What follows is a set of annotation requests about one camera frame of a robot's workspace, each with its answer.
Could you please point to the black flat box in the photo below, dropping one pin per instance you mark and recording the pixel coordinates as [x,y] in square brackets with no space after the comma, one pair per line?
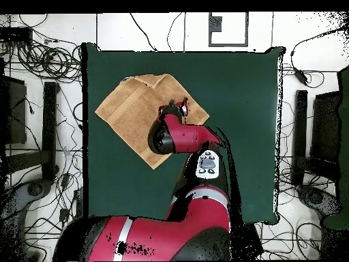
[16,35]

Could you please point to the small black adapter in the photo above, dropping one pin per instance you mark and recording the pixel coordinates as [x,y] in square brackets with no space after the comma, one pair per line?
[64,214]
[65,180]

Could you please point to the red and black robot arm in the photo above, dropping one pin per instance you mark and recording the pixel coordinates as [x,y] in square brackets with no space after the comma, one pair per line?
[201,218]

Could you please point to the grey square frame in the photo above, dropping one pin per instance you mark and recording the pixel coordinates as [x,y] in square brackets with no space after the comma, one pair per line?
[228,44]

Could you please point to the black power strip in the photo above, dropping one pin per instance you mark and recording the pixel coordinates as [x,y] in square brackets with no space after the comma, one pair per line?
[79,204]

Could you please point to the large black case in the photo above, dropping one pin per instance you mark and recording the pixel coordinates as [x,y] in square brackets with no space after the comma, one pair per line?
[13,109]
[325,128]

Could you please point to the black power adapter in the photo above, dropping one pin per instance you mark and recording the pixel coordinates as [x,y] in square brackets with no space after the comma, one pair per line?
[300,77]

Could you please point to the dark green table cloth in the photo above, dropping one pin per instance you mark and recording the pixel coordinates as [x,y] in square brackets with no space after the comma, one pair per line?
[231,109]

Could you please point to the black stand frame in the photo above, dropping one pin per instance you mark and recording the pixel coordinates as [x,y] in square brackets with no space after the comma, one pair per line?
[300,122]
[49,122]

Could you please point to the tan terry towel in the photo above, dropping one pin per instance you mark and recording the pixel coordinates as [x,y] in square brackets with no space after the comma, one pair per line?
[131,117]

